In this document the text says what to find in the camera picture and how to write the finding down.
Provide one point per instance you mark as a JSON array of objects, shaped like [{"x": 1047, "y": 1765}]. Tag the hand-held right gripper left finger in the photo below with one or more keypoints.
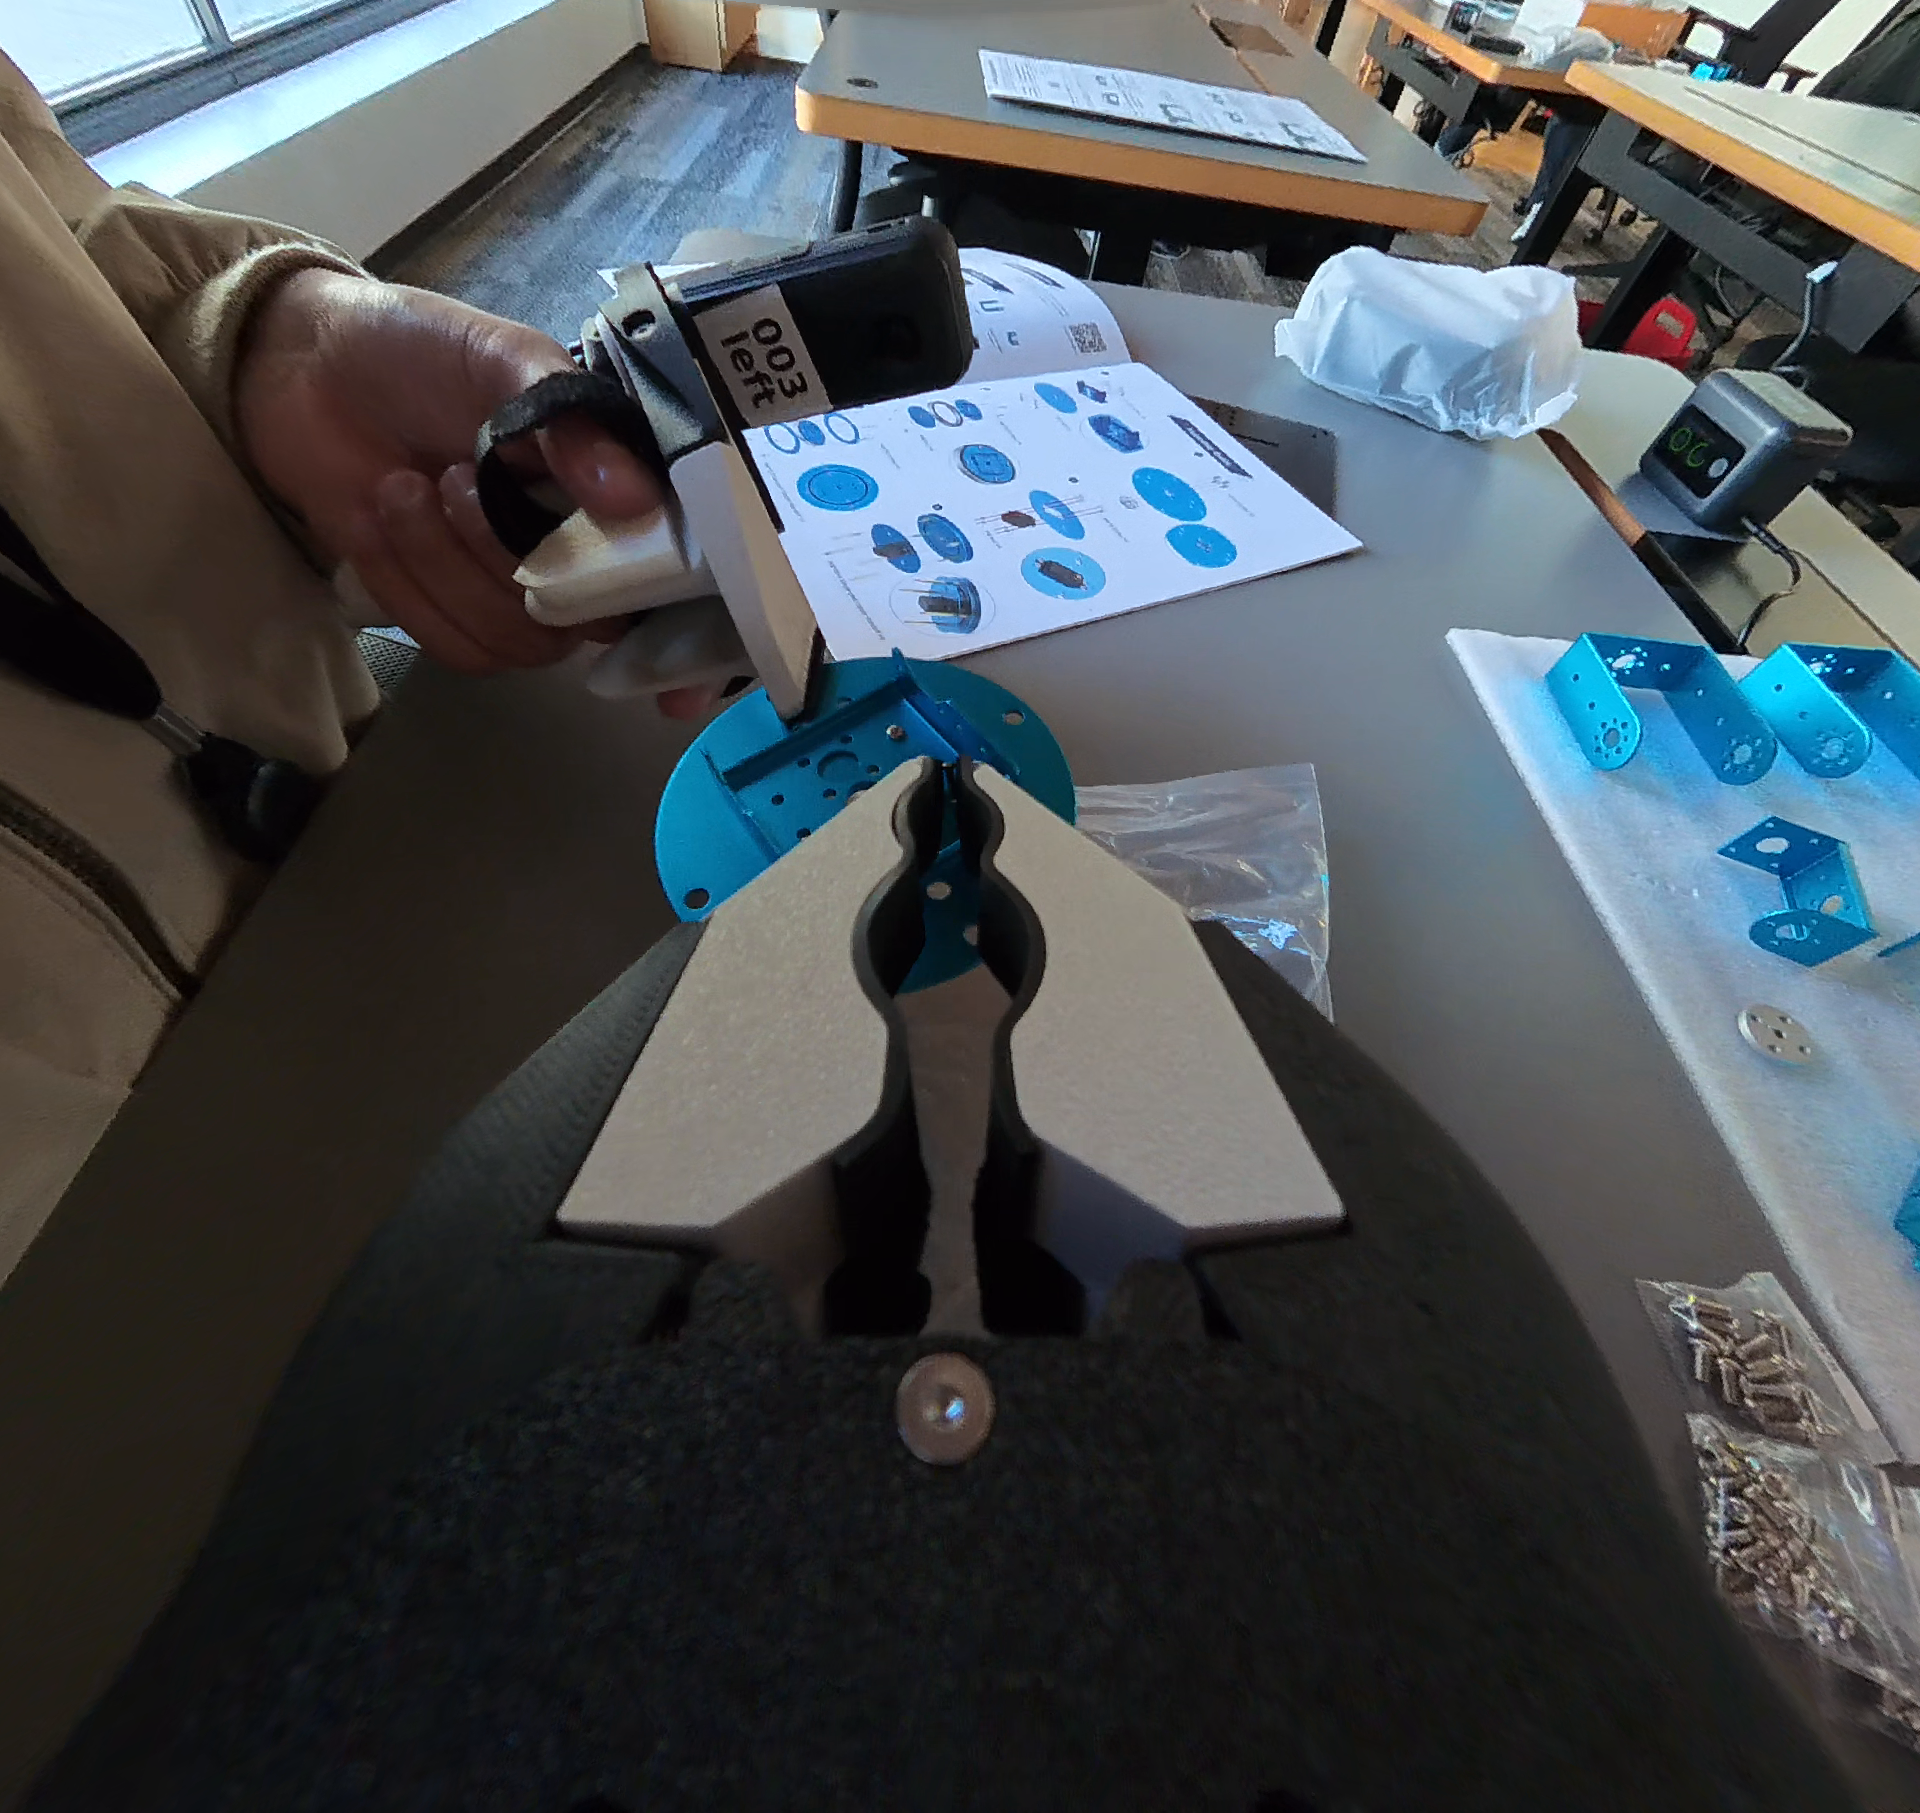
[{"x": 736, "y": 1078}]

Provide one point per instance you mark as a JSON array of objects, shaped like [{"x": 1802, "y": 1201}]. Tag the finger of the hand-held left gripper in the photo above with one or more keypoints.
[{"x": 750, "y": 555}]

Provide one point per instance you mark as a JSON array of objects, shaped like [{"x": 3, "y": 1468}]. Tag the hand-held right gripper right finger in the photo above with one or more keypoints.
[{"x": 1171, "y": 1078}]

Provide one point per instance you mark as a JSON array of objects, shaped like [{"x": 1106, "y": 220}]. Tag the blue round metal plate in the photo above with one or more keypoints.
[{"x": 704, "y": 852}]

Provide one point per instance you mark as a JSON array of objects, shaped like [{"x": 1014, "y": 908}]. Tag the blue metal servo bracket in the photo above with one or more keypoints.
[{"x": 810, "y": 777}]

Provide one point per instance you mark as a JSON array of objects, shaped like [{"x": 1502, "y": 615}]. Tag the clear plastic bag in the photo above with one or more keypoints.
[{"x": 1230, "y": 839}]

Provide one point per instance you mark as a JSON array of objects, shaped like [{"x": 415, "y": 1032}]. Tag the person's left forearm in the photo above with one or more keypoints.
[{"x": 119, "y": 344}]

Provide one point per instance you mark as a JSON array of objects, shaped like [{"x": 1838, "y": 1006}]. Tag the grey desk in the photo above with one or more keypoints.
[{"x": 1426, "y": 793}]

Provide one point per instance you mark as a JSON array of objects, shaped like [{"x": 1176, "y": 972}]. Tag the person's left hand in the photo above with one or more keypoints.
[{"x": 375, "y": 418}]

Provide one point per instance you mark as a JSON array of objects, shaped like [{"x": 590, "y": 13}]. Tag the wooden table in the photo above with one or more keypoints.
[
  {"x": 1769, "y": 134},
  {"x": 1439, "y": 36},
  {"x": 960, "y": 89}
]

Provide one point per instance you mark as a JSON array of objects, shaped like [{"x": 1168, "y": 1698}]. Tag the white printed paper sheet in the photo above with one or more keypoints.
[{"x": 1171, "y": 102}]

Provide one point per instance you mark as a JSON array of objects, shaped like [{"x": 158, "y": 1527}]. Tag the dark grey perforated plate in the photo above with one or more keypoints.
[{"x": 1290, "y": 447}]

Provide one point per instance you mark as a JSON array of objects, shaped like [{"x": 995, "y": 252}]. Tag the white instruction manual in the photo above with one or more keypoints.
[{"x": 1290, "y": 555}]

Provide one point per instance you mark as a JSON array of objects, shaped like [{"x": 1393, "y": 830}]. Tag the white foam sheet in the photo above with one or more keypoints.
[{"x": 1651, "y": 913}]

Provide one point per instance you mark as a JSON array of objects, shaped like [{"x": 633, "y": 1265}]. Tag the white plastic wrap bundle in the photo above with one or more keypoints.
[{"x": 1426, "y": 344}]

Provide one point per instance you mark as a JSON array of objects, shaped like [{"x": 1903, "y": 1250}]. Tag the silver round flange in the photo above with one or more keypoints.
[{"x": 1779, "y": 1032}]

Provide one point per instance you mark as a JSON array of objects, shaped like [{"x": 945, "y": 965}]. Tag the pile of screw bags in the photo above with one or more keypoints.
[{"x": 1769, "y": 1512}]

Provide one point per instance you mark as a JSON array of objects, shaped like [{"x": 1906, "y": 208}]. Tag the blue metal part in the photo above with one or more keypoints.
[{"x": 1910, "y": 1221}]

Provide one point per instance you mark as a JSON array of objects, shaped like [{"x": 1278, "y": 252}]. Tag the black digital device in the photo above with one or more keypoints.
[{"x": 1756, "y": 447}]

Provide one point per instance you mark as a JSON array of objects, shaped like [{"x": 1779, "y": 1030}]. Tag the blue metal U bracket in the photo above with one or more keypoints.
[
  {"x": 1651, "y": 674},
  {"x": 1844, "y": 688}
]

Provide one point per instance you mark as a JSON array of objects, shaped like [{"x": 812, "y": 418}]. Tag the small blue angled bracket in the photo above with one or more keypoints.
[{"x": 1800, "y": 862}]

